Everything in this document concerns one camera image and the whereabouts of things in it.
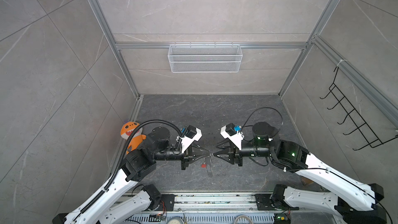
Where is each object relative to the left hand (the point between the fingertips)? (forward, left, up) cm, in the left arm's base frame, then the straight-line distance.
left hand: (207, 150), depth 55 cm
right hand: (+2, -3, -2) cm, 4 cm away
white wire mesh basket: (+66, -2, -5) cm, 67 cm away
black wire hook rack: (+14, -67, -1) cm, 68 cm away
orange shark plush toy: (+26, +45, -25) cm, 58 cm away
